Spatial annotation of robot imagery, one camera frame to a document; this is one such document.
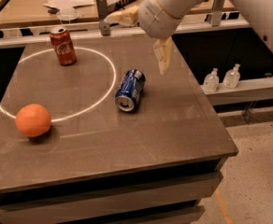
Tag orange fruit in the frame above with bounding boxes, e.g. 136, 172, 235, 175
15, 104, 51, 137

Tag grey metal post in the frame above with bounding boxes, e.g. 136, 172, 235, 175
96, 0, 110, 36
209, 0, 225, 27

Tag blue pepsi can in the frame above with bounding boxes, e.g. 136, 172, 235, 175
115, 69, 146, 112

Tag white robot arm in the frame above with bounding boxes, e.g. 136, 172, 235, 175
105, 0, 273, 53

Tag clear sanitizer bottle right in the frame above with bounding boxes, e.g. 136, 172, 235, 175
223, 63, 240, 89

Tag grey metal post left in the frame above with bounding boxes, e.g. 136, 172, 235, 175
96, 0, 110, 36

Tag lower grey drawer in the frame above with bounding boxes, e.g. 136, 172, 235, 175
79, 204, 206, 224

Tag clear sanitizer bottle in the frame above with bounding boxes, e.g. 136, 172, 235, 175
203, 68, 219, 92
223, 63, 240, 89

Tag clear round lid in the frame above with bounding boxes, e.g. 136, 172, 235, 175
56, 8, 79, 21

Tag clear sanitizer bottle left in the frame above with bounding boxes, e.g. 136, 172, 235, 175
203, 68, 219, 92

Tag white power strip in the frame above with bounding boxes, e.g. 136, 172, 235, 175
108, 0, 136, 13

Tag white papers on desk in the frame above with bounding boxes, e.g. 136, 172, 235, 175
44, 0, 94, 8

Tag red coca-cola can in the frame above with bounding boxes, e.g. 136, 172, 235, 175
50, 26, 77, 65

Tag grey drawer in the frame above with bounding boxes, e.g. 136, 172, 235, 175
79, 204, 206, 224
0, 172, 223, 224

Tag upper grey drawer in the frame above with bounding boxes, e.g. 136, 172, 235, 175
0, 172, 223, 224

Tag grey metal post right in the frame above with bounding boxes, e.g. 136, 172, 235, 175
209, 0, 225, 27

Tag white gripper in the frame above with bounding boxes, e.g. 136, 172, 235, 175
104, 0, 187, 75

